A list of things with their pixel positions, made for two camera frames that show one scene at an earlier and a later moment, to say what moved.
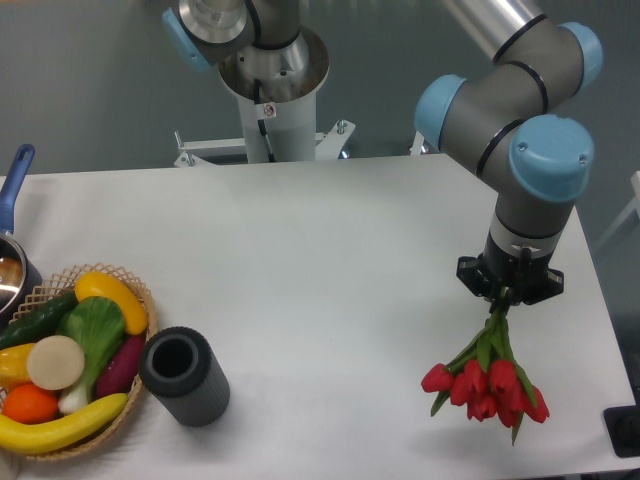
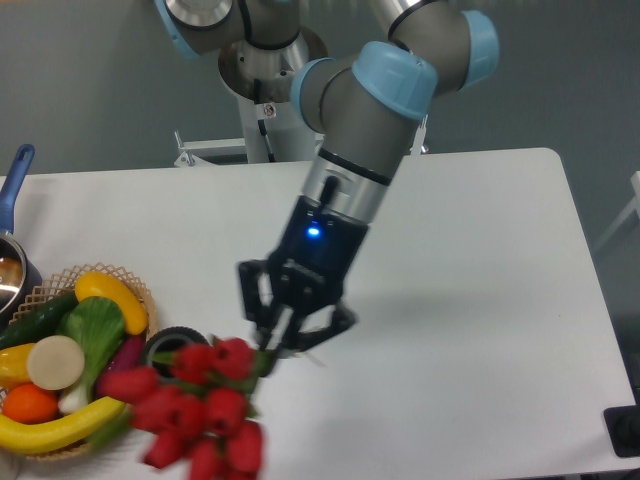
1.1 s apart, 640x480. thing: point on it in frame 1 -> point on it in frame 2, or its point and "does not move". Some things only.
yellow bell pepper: [14, 367] does not move
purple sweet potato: [120, 371] does not move
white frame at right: [634, 204] does not move
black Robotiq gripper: [528, 279] -> [312, 261]
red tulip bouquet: [487, 378] -> [190, 407]
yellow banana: [20, 437] does not move
